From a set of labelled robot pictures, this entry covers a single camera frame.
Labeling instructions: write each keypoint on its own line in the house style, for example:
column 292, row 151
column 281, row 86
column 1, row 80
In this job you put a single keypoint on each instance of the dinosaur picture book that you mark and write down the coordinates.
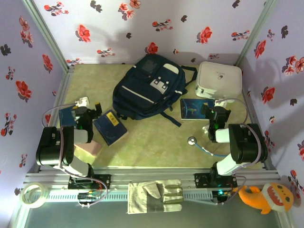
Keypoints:
column 190, row 109

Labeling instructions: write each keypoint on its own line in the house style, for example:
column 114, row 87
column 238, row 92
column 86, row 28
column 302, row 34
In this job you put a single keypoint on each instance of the thick blue book yellow label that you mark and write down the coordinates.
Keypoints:
column 110, row 128

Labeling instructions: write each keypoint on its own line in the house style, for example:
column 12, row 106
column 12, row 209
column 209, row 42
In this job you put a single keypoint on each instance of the thin blue book yellow label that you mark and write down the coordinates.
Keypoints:
column 65, row 116

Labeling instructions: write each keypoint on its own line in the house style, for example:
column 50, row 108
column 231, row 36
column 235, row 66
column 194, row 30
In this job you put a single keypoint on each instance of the pink rectangular box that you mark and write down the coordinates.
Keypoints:
column 91, row 148

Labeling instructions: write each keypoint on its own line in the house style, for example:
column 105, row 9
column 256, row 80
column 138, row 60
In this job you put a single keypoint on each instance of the navy blue backpack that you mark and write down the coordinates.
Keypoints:
column 142, row 95

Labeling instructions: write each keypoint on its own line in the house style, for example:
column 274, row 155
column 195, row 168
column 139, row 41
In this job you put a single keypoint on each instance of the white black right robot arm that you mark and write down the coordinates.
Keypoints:
column 225, row 167

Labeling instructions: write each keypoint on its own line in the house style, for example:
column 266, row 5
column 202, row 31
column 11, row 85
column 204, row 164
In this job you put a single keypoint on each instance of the small clear white bottle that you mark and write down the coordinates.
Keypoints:
column 206, row 129

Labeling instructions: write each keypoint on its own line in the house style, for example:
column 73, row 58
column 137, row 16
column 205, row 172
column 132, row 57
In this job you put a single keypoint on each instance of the blue tube stethoscope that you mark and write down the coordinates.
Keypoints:
column 191, row 140

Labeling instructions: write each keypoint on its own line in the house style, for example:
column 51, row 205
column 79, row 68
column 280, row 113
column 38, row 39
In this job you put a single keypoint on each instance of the white medical case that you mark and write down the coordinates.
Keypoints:
column 218, row 78

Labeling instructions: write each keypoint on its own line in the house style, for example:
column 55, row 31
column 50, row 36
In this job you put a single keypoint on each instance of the small circuit board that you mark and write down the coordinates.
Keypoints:
column 88, row 196
column 224, row 193

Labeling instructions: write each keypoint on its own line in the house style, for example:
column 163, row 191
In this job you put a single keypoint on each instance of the orange shark plush toy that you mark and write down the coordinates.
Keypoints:
column 261, row 199

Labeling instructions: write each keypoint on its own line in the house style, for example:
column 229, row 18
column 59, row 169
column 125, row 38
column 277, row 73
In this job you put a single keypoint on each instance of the clear tape roll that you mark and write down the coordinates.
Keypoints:
column 26, row 190

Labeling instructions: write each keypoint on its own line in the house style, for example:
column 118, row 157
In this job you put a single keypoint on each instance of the grey white work glove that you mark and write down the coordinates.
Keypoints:
column 152, row 197

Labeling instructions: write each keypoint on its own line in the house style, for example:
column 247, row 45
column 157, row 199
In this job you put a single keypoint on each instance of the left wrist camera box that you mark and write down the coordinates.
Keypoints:
column 82, row 101

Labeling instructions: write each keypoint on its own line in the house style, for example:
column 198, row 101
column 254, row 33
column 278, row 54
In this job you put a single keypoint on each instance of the aluminium side rail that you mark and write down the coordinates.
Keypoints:
column 66, row 78
column 253, row 107

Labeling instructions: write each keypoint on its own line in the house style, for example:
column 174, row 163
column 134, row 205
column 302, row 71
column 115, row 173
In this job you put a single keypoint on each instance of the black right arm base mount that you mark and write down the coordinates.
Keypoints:
column 200, row 180

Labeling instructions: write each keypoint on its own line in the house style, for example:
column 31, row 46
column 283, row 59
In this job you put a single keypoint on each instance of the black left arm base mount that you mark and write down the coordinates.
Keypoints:
column 105, row 181

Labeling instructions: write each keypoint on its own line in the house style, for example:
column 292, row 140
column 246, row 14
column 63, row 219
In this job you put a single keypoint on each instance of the aluminium frame rail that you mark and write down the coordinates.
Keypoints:
column 152, row 175

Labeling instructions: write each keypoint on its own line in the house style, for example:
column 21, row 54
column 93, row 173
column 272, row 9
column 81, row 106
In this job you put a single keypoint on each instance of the aluminium corner post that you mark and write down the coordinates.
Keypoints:
column 48, row 35
column 254, row 35

